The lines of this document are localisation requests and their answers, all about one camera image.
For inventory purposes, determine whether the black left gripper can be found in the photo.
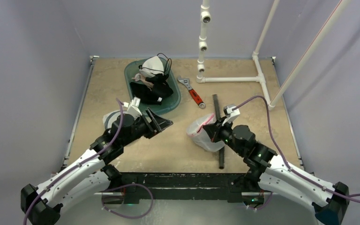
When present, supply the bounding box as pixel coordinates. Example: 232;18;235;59
121;108;172;147

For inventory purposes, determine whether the small pink-zip mesh bag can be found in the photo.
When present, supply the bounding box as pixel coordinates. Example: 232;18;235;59
186;113;225;152

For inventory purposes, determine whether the white and black bra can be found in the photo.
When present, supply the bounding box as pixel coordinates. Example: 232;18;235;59
138;53;172;78

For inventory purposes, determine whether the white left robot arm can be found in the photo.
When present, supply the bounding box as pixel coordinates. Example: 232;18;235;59
21;109;173;225

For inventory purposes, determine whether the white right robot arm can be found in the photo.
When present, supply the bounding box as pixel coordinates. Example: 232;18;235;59
203;121;349;225

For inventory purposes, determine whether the beige bra in basin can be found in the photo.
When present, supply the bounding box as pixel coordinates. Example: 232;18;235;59
132;73;154;90

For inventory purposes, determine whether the teal plastic basin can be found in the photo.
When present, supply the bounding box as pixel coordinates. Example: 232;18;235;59
124;53;181;115

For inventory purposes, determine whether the black garment in basin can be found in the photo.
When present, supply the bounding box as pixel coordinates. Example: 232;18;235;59
130;82;162;105

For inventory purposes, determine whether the white PVC pipe rack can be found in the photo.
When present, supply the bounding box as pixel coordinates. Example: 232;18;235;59
196;0;353;112

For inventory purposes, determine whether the black corrugated hose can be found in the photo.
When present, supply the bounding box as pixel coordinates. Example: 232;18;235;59
211;94;225;170

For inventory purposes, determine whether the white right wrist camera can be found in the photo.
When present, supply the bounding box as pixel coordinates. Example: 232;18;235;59
222;104;240;126

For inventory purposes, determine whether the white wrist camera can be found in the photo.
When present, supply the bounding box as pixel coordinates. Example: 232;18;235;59
222;104;240;126
123;97;142;119

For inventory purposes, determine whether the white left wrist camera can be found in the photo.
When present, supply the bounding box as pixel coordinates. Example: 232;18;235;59
123;97;142;119

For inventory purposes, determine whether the red-handled adjustable wrench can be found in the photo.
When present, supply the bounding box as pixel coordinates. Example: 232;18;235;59
177;76;206;109

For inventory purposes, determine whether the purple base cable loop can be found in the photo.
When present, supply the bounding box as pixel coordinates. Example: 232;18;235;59
101;183;154;219

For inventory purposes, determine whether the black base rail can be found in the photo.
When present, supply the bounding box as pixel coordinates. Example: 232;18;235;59
118;172;275;205

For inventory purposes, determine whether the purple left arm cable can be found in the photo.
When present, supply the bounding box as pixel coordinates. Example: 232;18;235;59
22;98;125;225

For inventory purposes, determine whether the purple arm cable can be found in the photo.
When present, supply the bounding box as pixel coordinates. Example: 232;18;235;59
232;95;360;206
22;98;125;225

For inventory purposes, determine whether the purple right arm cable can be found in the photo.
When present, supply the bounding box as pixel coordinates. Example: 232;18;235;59
232;95;360;206

